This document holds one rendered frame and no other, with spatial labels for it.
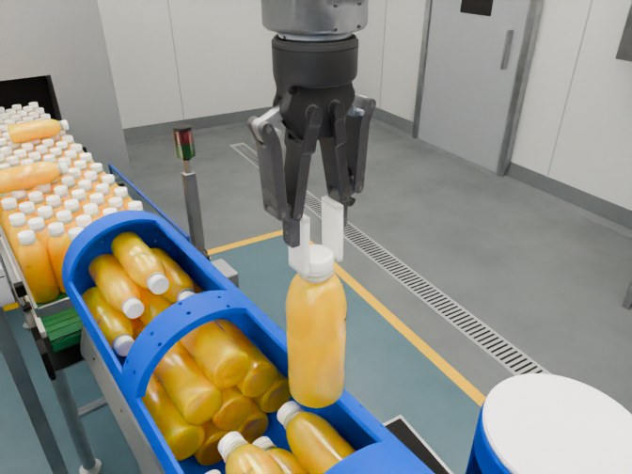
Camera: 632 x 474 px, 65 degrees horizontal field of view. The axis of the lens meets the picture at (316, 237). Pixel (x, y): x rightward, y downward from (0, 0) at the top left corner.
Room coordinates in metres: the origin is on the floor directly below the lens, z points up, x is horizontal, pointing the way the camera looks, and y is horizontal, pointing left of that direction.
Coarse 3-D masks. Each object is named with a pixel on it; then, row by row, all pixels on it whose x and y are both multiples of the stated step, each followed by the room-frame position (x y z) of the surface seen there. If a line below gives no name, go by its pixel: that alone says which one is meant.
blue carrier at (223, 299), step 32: (96, 224) 0.97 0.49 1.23; (128, 224) 1.02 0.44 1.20; (160, 224) 0.99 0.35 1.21; (96, 256) 0.97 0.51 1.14; (192, 256) 0.86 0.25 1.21; (224, 288) 0.75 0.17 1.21; (160, 320) 0.65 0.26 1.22; (192, 320) 0.63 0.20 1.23; (256, 320) 0.66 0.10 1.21; (160, 352) 0.59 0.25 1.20; (128, 384) 0.59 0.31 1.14; (352, 416) 0.46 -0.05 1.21; (160, 448) 0.48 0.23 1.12; (288, 448) 0.59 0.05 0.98; (384, 448) 0.40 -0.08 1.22
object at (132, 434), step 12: (84, 336) 0.99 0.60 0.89; (84, 348) 0.97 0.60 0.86; (96, 360) 0.90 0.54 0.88; (96, 372) 0.89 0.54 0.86; (108, 384) 0.83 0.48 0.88; (108, 396) 0.81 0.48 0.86; (120, 408) 0.76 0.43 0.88; (120, 420) 0.75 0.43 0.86; (132, 420) 0.71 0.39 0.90; (132, 432) 0.70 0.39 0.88; (132, 444) 0.69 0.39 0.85; (144, 444) 0.66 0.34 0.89; (144, 456) 0.64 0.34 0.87; (144, 468) 0.63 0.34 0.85; (156, 468) 0.60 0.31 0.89
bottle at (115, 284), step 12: (96, 264) 0.93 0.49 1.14; (108, 264) 0.92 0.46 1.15; (96, 276) 0.90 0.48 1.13; (108, 276) 0.88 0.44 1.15; (120, 276) 0.88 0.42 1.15; (108, 288) 0.85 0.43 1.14; (120, 288) 0.84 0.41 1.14; (132, 288) 0.85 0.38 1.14; (108, 300) 0.83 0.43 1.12; (120, 300) 0.82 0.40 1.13
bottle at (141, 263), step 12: (120, 240) 0.96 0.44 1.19; (132, 240) 0.96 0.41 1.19; (120, 252) 0.93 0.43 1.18; (132, 252) 0.91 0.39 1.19; (144, 252) 0.90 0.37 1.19; (120, 264) 0.92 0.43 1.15; (132, 264) 0.88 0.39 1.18; (144, 264) 0.86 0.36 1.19; (156, 264) 0.87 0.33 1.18; (132, 276) 0.86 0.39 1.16; (144, 276) 0.85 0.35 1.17
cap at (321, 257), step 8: (312, 248) 0.47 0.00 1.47; (320, 248) 0.47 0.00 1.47; (328, 248) 0.47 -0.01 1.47; (312, 256) 0.45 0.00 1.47; (320, 256) 0.45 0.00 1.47; (328, 256) 0.45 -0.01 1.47; (312, 264) 0.44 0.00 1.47; (320, 264) 0.44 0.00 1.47; (328, 264) 0.44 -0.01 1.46; (312, 272) 0.44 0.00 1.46; (320, 272) 0.44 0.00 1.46; (328, 272) 0.45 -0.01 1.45
